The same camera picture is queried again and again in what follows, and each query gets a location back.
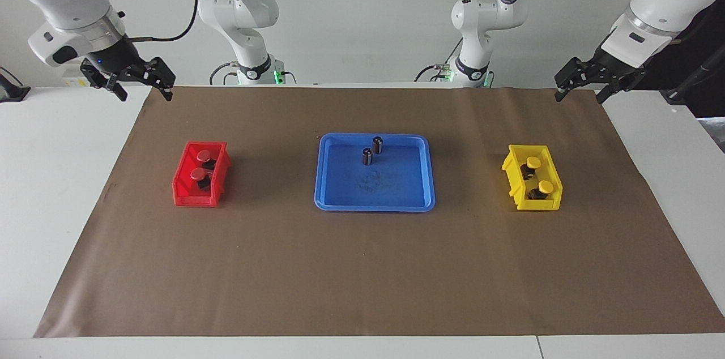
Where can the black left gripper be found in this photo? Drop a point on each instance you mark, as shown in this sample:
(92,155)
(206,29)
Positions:
(614,70)

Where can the red push button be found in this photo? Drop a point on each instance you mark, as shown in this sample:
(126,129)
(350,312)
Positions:
(203,154)
(199,174)

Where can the small black cylinder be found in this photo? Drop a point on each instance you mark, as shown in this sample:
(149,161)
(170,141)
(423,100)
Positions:
(367,157)
(377,145)

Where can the yellow push button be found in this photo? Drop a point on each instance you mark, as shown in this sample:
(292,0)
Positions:
(533,162)
(546,186)

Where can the white wall socket box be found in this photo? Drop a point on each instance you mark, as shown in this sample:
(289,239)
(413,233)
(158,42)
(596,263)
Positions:
(72,80)

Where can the dark background panel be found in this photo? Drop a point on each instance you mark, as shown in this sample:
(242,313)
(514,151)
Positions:
(711,93)

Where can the black stand pole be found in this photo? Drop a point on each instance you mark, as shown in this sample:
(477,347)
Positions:
(699,70)

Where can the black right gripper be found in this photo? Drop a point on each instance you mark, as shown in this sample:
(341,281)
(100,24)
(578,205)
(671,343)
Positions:
(116,59)

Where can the yellow plastic bin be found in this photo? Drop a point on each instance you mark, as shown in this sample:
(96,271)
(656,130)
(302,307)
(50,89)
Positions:
(552,200)

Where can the blue plastic tray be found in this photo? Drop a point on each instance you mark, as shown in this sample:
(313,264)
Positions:
(374,189)

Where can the brown paper mat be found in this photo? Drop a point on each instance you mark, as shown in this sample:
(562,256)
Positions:
(362,274)

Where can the red plastic bin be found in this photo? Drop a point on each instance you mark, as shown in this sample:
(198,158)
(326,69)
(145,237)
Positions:
(184,192)

